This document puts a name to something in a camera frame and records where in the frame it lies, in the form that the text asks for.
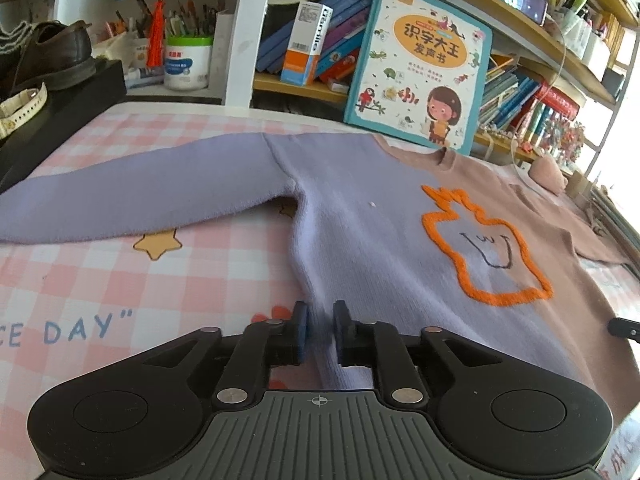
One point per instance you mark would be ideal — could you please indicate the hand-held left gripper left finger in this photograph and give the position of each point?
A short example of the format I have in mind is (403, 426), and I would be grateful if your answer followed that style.
(300, 332)

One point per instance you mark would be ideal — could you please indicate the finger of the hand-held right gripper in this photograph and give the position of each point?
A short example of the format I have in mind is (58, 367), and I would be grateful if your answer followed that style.
(627, 330)

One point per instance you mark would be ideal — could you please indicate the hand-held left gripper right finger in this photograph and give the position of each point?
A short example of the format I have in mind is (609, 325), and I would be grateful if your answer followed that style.
(341, 332)

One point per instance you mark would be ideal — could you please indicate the purple and pink sweater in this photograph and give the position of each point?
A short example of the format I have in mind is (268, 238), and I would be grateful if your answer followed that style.
(360, 210)

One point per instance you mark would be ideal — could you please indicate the pink plush toy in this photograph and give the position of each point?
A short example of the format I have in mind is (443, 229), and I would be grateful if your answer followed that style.
(547, 175)

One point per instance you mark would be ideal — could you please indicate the pink checked cartoon table mat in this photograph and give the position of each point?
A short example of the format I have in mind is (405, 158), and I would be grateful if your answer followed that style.
(125, 285)

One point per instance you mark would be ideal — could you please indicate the colourful bead ornament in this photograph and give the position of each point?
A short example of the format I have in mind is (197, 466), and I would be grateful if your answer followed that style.
(570, 140)

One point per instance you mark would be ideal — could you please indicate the thick red dictionary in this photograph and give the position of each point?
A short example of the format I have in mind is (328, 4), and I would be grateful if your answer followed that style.
(560, 102)

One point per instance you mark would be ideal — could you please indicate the black pouch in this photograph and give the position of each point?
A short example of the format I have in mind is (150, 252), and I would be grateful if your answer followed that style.
(614, 81)

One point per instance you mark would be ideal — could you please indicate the orange picture book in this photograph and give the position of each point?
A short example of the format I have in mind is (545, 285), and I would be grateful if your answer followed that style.
(340, 67)

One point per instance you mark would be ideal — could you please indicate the row of slanted thin books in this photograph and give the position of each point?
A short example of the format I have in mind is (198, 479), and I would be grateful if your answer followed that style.
(505, 95)

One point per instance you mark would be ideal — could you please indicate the teal children's picture book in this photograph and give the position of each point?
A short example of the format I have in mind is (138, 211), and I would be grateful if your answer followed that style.
(415, 75)

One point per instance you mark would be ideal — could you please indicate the white storage box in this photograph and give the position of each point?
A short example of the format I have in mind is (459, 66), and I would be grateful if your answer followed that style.
(597, 55)

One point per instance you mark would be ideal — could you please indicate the white and orange toothbrush box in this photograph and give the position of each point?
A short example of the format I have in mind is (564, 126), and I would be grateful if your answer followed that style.
(305, 45)

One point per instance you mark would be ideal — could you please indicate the white can with green lid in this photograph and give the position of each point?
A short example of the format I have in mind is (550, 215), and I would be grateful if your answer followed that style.
(187, 65)

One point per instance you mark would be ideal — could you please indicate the wooden bookshelf with white posts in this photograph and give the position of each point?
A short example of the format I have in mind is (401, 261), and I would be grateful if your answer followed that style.
(245, 35)

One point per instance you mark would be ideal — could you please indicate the clear marker pen holder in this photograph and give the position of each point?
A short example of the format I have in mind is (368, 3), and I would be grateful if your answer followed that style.
(575, 20)

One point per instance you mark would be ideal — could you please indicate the stack of blue books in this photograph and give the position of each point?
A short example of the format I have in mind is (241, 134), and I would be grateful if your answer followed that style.
(345, 15)

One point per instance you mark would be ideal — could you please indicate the black box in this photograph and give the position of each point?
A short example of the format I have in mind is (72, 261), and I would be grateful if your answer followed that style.
(65, 105)

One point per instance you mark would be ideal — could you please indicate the red tassel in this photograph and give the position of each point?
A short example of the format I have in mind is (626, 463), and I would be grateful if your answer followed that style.
(156, 35)

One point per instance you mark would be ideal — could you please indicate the bundle of pens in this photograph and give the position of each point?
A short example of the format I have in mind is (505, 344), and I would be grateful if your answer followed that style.
(190, 17)

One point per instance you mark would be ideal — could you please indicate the white cloth bag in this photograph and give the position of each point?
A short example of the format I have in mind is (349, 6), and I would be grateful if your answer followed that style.
(112, 50)

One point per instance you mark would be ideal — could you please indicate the white wristwatch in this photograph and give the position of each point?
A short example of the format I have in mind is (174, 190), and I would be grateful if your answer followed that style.
(22, 107)

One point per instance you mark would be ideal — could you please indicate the brown leather shoe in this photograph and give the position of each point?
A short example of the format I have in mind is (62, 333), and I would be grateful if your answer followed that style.
(55, 55)

